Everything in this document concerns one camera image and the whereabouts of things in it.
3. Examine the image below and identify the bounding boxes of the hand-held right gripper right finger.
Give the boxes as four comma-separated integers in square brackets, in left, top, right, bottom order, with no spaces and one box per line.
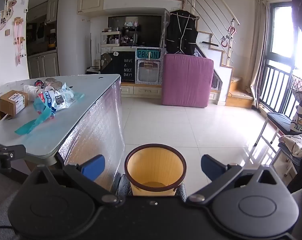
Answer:
[186,154,281,207]

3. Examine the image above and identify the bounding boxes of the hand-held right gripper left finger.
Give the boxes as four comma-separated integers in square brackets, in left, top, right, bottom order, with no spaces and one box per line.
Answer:
[26,154,121,207]

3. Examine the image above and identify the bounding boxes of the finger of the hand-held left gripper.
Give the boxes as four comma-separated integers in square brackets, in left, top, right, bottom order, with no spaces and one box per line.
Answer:
[0,144,27,160]

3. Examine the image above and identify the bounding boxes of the yellow bin with brown rim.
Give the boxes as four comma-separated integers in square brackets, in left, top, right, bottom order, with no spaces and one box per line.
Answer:
[124,144,187,197]

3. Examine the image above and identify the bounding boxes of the teal plastic wrapper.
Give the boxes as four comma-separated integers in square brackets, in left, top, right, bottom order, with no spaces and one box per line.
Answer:
[15,92,85,135]

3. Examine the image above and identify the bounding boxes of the brown cardboard box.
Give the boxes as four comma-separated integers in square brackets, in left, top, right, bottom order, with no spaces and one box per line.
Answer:
[0,90,29,120]

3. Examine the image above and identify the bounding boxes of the white and blue plastic packaging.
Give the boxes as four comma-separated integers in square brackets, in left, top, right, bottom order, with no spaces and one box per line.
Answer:
[34,82,75,113]

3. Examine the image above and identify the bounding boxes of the white heart-print table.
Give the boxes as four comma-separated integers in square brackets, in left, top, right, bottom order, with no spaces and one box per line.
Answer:
[0,74,126,194]

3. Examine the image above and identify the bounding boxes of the brown crumpled wrapper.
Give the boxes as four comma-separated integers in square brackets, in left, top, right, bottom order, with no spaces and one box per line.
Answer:
[44,78,63,90]

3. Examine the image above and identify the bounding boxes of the folding chair with dark cushion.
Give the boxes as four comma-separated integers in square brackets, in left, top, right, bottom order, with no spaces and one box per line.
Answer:
[254,112,294,153]

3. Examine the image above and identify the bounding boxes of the patterned blanket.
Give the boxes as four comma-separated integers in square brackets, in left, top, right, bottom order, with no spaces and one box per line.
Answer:
[278,130,302,158]

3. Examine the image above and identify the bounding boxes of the low cream drawer cabinet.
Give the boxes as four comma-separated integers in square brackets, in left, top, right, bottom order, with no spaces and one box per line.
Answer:
[120,81,164,99]

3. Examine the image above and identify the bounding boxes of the pink folded mattress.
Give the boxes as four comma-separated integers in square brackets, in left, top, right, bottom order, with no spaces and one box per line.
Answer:
[162,54,214,108]

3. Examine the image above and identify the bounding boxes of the cream kitchen base cabinets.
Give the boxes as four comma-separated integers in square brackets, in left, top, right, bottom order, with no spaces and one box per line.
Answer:
[27,51,60,79]

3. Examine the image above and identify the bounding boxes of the black balcony railing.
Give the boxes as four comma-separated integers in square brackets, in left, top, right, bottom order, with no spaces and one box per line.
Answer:
[259,60,297,120]

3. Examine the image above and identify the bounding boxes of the black chalkboard panel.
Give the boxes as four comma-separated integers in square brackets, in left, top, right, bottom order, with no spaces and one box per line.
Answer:
[100,51,136,82]

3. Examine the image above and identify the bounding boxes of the grey cardboard cat house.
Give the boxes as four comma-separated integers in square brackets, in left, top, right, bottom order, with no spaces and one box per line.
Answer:
[135,47,164,85]

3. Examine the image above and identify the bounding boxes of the beige curtain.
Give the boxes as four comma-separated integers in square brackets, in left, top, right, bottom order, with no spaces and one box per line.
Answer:
[249,0,269,108]

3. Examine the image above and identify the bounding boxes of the white storage rack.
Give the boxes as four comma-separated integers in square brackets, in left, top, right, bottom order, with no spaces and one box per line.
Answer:
[101,31,123,47]

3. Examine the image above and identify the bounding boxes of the pink hooks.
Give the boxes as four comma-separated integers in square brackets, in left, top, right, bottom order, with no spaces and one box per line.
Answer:
[220,26,237,47]

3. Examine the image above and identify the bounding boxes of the black vest with white trim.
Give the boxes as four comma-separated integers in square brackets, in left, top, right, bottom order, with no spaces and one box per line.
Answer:
[165,10,199,55]

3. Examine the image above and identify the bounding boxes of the white stair railing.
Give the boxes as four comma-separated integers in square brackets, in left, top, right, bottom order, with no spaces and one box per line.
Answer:
[183,0,241,63]

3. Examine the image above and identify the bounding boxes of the pink ribbon wall hanger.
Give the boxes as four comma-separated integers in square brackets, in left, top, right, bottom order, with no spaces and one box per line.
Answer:
[14,17,25,67]

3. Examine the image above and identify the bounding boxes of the photo collage wall board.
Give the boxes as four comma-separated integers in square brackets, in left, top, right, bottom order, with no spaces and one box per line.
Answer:
[0,0,18,32]

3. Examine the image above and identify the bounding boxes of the cream kitchen wall cabinet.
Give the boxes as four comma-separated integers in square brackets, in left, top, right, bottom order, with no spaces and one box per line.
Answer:
[46,0,59,24]

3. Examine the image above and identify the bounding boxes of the cream wall cupboard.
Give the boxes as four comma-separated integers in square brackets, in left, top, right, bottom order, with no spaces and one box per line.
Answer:
[77,0,106,15]

